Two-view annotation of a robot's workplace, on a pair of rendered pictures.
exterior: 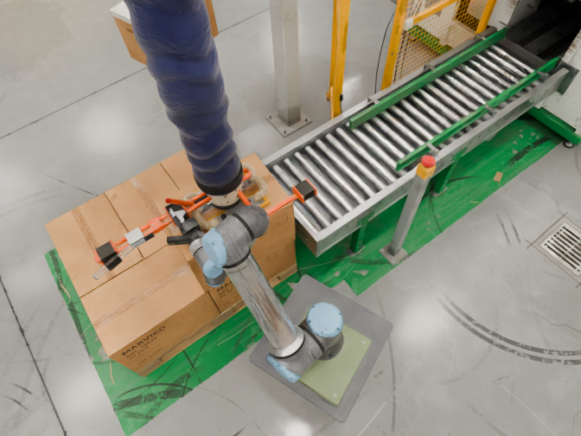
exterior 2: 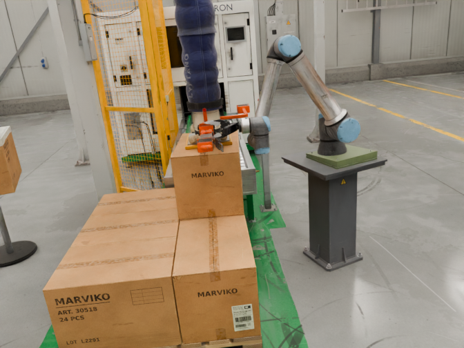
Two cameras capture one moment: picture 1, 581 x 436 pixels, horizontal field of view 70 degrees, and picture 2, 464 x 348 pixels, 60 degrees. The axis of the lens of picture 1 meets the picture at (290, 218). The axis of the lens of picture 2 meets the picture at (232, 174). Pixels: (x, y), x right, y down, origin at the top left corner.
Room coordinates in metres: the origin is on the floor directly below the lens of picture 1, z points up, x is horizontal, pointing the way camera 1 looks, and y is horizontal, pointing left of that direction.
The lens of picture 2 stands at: (-0.21, 2.44, 1.58)
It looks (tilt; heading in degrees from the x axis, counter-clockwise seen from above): 19 degrees down; 300
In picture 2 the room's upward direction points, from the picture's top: 5 degrees counter-clockwise
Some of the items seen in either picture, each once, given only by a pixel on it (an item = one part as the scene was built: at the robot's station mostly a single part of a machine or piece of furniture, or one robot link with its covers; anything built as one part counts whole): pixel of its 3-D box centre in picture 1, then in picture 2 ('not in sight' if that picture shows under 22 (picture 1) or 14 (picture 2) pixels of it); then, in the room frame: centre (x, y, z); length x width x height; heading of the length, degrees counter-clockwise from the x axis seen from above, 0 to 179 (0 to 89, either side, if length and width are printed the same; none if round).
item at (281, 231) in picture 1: (229, 222); (210, 170); (1.19, 0.34, 0.74); 0.60 x 0.40 x 0.40; 119
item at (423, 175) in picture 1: (407, 215); (264, 158); (1.28, -0.72, 0.50); 0.07 x 0.07 x 1.00; 32
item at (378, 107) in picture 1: (429, 72); (184, 132); (2.44, -1.11, 0.60); 1.60 x 0.10 x 0.09; 122
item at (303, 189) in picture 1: (304, 190); (243, 108); (1.13, -0.08, 1.08); 0.09 x 0.08 x 0.05; 32
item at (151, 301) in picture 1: (175, 244); (167, 250); (1.29, 0.75, 0.34); 1.20 x 1.00 x 0.40; 122
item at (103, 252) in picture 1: (106, 252); (204, 145); (0.88, 0.83, 1.07); 0.08 x 0.07 x 0.05; 122
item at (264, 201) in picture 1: (236, 211); (223, 134); (1.11, 0.26, 0.97); 0.34 x 0.10 x 0.05; 122
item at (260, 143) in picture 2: (215, 272); (261, 143); (0.79, 0.36, 0.96); 0.12 x 0.09 x 0.12; 131
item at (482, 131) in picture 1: (453, 152); (240, 143); (1.75, -1.13, 0.50); 2.31 x 0.05 x 0.19; 122
